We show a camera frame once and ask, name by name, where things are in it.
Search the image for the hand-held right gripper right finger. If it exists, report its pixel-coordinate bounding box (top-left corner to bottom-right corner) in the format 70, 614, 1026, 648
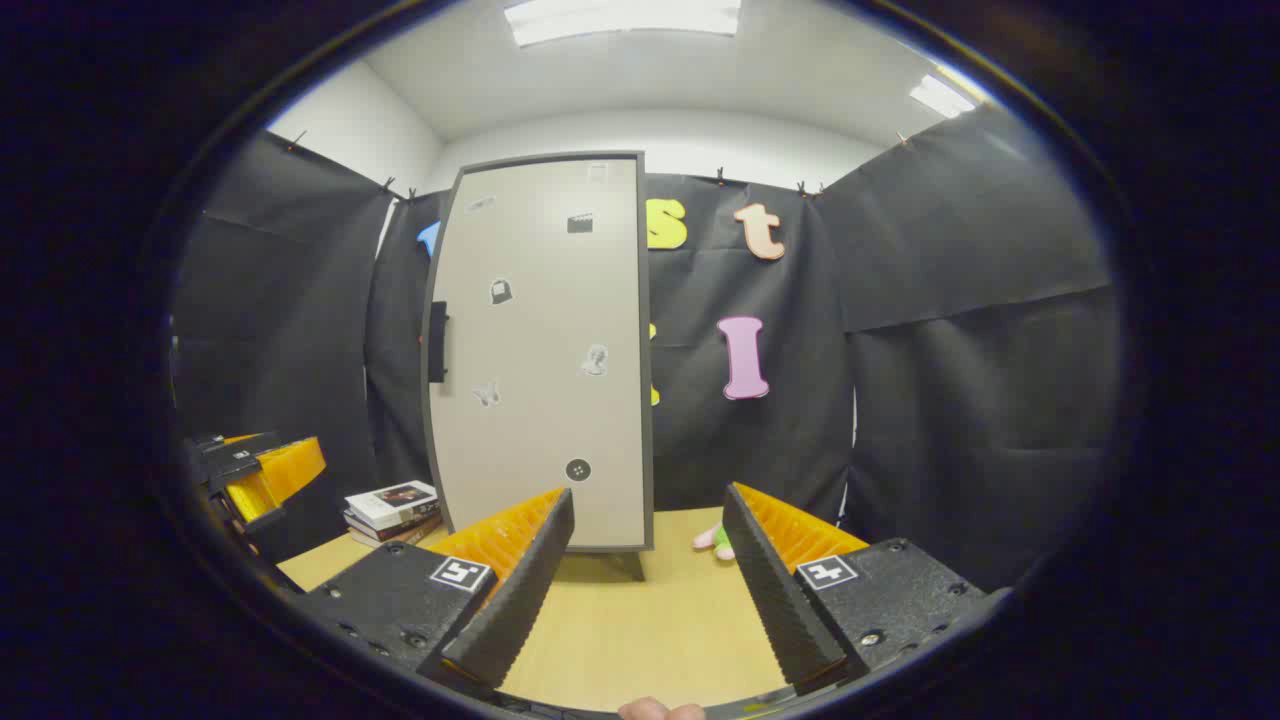
722, 482, 991, 697

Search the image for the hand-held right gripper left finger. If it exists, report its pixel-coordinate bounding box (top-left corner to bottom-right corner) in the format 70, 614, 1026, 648
297, 487, 576, 691

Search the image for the grey cabinet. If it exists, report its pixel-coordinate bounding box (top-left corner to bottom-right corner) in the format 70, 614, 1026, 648
418, 150, 657, 583

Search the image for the beige cabinet door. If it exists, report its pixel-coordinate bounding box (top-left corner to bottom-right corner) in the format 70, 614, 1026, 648
420, 150, 656, 554

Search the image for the dark cover book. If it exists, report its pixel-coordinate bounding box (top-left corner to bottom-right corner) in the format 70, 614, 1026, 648
345, 510, 442, 542

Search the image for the white cover book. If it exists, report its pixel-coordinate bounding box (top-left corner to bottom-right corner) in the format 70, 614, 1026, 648
344, 480, 439, 531

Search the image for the black backdrop cloth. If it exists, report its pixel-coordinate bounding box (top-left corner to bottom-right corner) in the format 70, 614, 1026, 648
170, 100, 1121, 596

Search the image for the small ceiling light panel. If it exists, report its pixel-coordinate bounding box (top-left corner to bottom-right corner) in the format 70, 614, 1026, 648
908, 73, 976, 119

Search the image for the large ceiling light panel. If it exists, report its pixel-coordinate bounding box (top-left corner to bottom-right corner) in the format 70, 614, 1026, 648
503, 0, 743, 48

